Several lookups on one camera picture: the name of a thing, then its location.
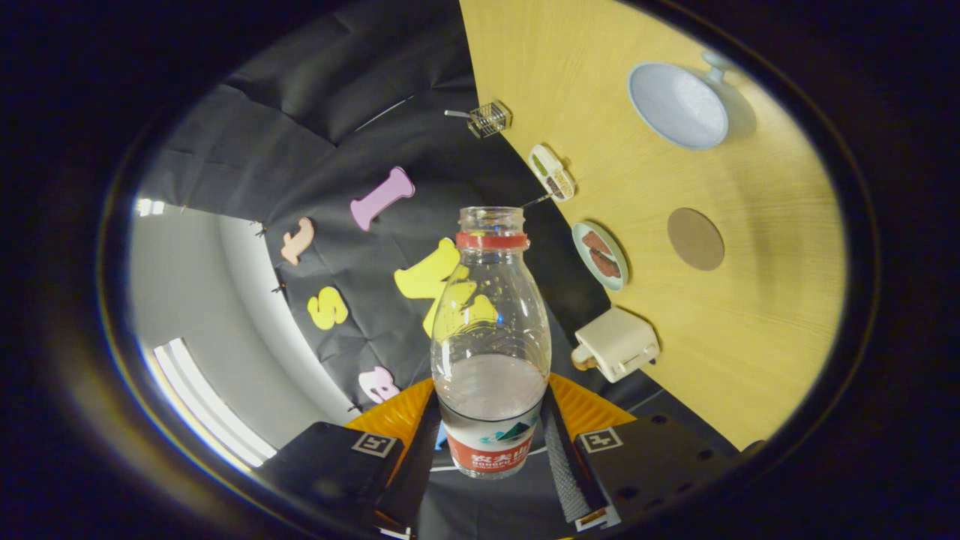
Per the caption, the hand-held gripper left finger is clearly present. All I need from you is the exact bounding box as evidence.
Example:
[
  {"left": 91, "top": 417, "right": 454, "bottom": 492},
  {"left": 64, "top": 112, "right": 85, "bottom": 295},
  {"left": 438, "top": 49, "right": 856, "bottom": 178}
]
[{"left": 253, "top": 377, "right": 443, "bottom": 537}]

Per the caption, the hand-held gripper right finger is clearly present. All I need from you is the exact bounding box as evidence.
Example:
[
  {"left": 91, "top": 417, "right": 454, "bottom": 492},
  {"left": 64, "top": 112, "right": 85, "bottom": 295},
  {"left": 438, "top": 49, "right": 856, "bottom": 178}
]
[{"left": 540, "top": 373, "right": 740, "bottom": 533}]

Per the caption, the clear plastic juice bottle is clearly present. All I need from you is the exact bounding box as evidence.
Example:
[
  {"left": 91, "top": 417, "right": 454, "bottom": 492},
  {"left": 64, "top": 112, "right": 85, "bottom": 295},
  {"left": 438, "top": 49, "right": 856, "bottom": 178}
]
[{"left": 430, "top": 205, "right": 553, "bottom": 480}]

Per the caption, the round brown coaster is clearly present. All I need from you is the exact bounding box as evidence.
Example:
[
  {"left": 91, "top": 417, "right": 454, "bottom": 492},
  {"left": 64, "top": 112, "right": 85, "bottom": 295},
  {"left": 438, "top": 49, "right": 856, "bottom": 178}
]
[{"left": 667, "top": 207, "right": 726, "bottom": 272}]

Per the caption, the white cup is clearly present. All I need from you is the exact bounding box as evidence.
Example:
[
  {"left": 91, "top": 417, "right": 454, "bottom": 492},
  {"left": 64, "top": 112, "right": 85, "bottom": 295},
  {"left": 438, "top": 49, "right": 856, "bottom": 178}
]
[{"left": 627, "top": 51, "right": 743, "bottom": 151}]

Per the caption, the white toaster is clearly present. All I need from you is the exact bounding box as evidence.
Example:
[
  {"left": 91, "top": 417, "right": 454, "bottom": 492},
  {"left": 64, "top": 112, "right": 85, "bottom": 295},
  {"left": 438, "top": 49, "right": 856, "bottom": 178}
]
[{"left": 574, "top": 306, "right": 661, "bottom": 384}]

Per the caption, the large ceiling light panel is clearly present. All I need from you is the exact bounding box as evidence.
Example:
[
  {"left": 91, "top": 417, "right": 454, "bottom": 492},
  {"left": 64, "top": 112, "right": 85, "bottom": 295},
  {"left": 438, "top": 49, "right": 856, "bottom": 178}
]
[{"left": 150, "top": 337, "right": 278, "bottom": 470}]

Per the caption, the pale green plate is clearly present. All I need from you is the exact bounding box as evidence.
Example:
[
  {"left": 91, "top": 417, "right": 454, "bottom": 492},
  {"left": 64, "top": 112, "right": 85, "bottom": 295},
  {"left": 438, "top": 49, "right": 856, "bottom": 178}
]
[{"left": 571, "top": 220, "right": 629, "bottom": 293}]

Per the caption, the wooden table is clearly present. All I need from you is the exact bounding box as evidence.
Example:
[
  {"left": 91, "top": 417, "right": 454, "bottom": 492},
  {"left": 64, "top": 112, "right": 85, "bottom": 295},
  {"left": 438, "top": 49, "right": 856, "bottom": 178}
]
[{"left": 459, "top": 0, "right": 848, "bottom": 451}]

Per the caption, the white divided grain dish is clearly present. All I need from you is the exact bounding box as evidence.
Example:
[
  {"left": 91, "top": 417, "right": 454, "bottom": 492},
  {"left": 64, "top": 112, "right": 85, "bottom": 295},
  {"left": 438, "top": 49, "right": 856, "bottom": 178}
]
[{"left": 528, "top": 144, "right": 577, "bottom": 203}]

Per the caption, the wire mesh holder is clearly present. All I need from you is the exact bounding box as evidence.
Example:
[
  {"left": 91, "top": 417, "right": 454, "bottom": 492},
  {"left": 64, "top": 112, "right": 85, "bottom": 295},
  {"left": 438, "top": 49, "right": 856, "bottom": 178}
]
[{"left": 466, "top": 100, "right": 514, "bottom": 140}]

